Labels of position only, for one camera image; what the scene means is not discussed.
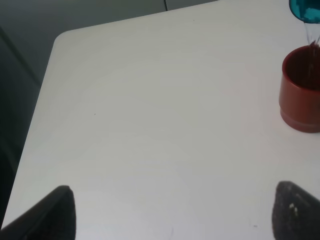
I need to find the red plastic cup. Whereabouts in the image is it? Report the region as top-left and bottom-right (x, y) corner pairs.
(279, 45), (320, 133)

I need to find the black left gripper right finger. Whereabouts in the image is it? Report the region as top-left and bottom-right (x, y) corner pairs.
(271, 181), (320, 240)

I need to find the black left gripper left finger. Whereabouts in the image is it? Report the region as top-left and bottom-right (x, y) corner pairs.
(0, 185), (76, 240)

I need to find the teal transparent plastic cup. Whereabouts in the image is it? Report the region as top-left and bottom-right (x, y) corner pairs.
(289, 0), (320, 24)

